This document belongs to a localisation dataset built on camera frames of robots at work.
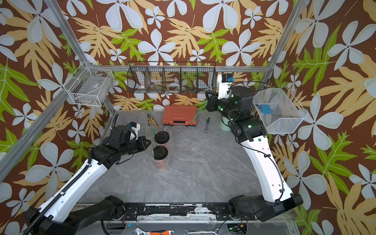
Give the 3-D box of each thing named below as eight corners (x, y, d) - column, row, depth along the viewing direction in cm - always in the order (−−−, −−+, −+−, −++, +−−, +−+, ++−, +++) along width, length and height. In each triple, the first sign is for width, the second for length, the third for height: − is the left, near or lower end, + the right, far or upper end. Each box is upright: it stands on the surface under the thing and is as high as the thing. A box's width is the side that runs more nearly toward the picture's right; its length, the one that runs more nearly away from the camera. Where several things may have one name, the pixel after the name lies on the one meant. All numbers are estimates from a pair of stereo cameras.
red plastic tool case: (162, 127, 112) (161, 122, 108) (164, 108, 124) (164, 104, 120) (196, 127, 112) (197, 122, 108) (196, 109, 124) (196, 104, 120)
